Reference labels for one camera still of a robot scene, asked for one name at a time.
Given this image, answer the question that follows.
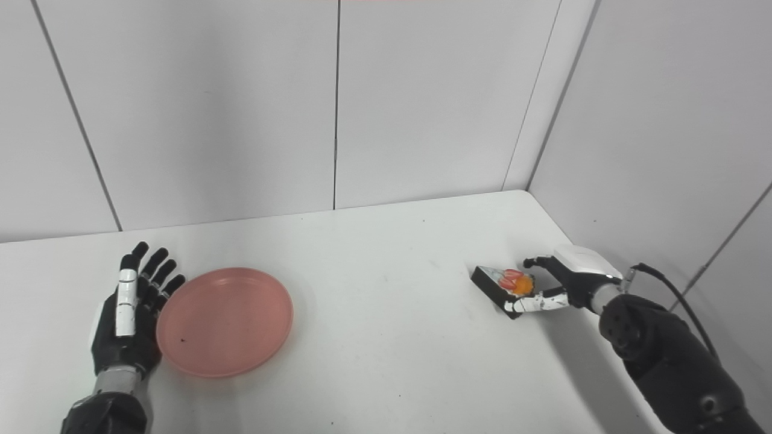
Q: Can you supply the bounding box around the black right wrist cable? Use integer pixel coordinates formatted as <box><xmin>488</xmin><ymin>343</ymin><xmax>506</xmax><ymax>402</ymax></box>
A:
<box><xmin>624</xmin><ymin>263</ymin><xmax>722</xmax><ymax>362</ymax></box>

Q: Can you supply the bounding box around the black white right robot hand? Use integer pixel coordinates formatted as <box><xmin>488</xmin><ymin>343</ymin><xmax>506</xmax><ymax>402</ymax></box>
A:
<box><xmin>504</xmin><ymin>245</ymin><xmax>622</xmax><ymax>315</ymax></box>

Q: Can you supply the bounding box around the chocolate cake slice with fruit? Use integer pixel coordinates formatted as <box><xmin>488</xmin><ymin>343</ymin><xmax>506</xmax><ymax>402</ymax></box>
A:
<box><xmin>470</xmin><ymin>266</ymin><xmax>536</xmax><ymax>320</ymax></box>

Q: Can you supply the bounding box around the pink round plate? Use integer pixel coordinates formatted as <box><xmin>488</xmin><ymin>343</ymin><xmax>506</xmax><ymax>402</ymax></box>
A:
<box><xmin>156</xmin><ymin>268</ymin><xmax>294</xmax><ymax>379</ymax></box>

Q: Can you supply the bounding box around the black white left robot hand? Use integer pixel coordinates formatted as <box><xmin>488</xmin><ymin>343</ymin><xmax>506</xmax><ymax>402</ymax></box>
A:
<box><xmin>90</xmin><ymin>242</ymin><xmax>186</xmax><ymax>377</ymax></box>

